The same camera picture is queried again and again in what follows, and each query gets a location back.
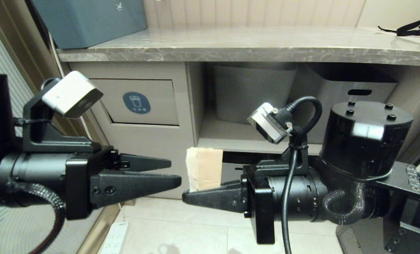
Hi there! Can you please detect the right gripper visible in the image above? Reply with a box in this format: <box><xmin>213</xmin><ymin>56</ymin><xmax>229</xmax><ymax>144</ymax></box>
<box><xmin>182</xmin><ymin>163</ymin><xmax>330</xmax><ymax>245</ymax></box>

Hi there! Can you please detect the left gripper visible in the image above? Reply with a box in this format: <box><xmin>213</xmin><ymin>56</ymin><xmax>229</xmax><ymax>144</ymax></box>
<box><xmin>0</xmin><ymin>146</ymin><xmax>182</xmax><ymax>220</ymax></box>

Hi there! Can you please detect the tan cardboard scrap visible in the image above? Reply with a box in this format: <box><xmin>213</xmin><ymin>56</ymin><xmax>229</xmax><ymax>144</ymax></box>
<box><xmin>185</xmin><ymin>147</ymin><xmax>224</xmax><ymax>193</ymax></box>

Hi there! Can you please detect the beige counter cabinet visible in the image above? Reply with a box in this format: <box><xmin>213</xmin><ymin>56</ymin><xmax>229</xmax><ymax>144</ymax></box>
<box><xmin>58</xmin><ymin>26</ymin><xmax>420</xmax><ymax>201</ymax></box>

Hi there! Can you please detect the trash bin flap door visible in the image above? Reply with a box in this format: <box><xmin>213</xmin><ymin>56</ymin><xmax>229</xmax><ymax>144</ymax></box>
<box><xmin>89</xmin><ymin>78</ymin><xmax>180</xmax><ymax>126</ymax></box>

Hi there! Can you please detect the round grey waste bin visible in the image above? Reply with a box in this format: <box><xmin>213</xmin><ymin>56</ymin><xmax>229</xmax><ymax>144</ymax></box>
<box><xmin>212</xmin><ymin>63</ymin><xmax>298</xmax><ymax>125</ymax></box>

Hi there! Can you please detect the white power strip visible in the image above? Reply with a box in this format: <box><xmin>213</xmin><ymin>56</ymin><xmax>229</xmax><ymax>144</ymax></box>
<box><xmin>100</xmin><ymin>221</ymin><xmax>129</xmax><ymax>254</ymax></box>

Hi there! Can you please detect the teal storage box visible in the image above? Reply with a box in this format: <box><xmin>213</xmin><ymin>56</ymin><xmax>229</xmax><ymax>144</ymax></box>
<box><xmin>31</xmin><ymin>0</ymin><xmax>148</xmax><ymax>50</ymax></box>

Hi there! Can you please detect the black cable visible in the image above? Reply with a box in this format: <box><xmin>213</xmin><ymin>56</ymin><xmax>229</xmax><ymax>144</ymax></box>
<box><xmin>280</xmin><ymin>96</ymin><xmax>323</xmax><ymax>254</ymax></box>
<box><xmin>7</xmin><ymin>179</ymin><xmax>66</xmax><ymax>254</ymax></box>

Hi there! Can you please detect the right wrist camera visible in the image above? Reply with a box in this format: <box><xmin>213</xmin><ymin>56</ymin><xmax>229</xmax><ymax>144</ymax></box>
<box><xmin>246</xmin><ymin>102</ymin><xmax>310</xmax><ymax>177</ymax></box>

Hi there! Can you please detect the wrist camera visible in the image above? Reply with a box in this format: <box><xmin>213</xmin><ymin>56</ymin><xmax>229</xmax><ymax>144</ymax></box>
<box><xmin>22</xmin><ymin>71</ymin><xmax>104</xmax><ymax>154</ymax></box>
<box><xmin>246</xmin><ymin>102</ymin><xmax>310</xmax><ymax>177</ymax></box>

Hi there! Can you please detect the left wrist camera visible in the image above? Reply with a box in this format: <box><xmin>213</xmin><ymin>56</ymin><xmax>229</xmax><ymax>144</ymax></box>
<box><xmin>22</xmin><ymin>71</ymin><xmax>104</xmax><ymax>154</ymax></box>

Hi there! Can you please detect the grey storage box with handle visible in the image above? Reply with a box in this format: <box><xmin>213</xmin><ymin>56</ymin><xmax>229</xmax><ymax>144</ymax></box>
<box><xmin>306</xmin><ymin>63</ymin><xmax>398</xmax><ymax>144</ymax></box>

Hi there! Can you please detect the black strap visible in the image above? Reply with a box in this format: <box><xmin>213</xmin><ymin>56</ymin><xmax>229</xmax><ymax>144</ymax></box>
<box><xmin>377</xmin><ymin>14</ymin><xmax>420</xmax><ymax>38</ymax></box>

